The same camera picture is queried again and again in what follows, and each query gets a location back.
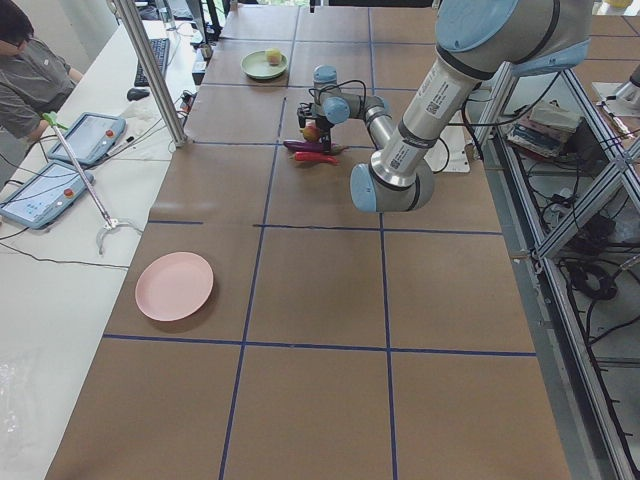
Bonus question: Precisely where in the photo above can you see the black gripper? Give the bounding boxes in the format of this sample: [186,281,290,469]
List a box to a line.
[297,103,331,145]

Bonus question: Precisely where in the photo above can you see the red-yellow pomegranate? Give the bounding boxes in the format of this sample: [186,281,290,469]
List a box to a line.
[300,124,322,143]

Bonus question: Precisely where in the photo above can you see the purple eggplant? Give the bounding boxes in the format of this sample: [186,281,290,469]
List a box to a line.
[283,140,347,155]

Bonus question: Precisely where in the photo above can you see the red chili pepper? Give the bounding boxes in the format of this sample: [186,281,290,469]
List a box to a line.
[292,151,339,165]

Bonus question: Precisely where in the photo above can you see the pale yellow-pink peach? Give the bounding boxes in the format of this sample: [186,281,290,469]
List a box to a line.
[265,48,282,66]

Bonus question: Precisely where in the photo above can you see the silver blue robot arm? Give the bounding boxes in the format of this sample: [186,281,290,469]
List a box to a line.
[298,1,591,212]

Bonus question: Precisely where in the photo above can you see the light green plate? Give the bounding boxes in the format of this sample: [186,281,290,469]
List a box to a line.
[240,50,289,81]

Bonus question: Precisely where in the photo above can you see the black keyboard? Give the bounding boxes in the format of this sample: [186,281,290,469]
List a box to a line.
[133,37,171,88]

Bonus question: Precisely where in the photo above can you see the black computer mouse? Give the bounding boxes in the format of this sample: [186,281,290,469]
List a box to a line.
[126,87,150,102]

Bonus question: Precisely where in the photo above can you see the far teach pendant tablet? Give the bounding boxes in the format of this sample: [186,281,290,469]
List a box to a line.
[58,112,126,168]

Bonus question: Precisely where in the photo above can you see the teach pendant tablet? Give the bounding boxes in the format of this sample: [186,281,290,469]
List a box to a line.
[1,160,87,229]
[58,112,126,168]

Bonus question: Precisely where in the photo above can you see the pink plate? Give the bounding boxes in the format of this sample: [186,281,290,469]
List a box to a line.
[134,252,215,322]

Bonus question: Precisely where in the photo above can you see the long reacher grabber tool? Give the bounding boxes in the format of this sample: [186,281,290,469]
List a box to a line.
[43,112,143,256]

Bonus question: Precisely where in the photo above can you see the stack of books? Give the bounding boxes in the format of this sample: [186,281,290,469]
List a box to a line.
[507,100,582,157]

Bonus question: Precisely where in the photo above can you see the person in grey shirt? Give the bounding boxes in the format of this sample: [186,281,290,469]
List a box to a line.
[1,1,83,142]

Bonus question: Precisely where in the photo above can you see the near teach pendant tablet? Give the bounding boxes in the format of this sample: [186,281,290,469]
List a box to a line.
[1,160,87,229]

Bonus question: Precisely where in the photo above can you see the aluminium frame post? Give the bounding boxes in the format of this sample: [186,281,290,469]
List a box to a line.
[113,0,187,148]

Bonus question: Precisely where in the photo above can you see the aluminium frame rack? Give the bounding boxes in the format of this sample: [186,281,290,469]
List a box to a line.
[468,65,639,479]

